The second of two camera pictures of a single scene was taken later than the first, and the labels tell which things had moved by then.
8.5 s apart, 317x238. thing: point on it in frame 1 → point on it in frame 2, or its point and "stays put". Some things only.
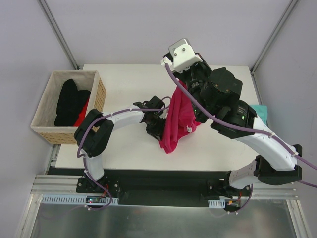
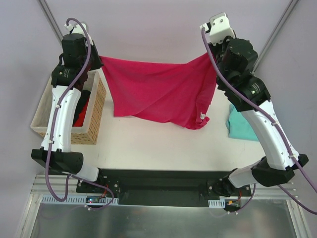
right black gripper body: (189, 75) → (215, 54)
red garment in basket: (81, 115) stays put
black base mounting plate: (163, 188) stays put
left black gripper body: (157, 127) → (96, 60)
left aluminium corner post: (60, 31) stays put
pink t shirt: (181, 119) → (179, 93)
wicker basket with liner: (43, 122) stays put
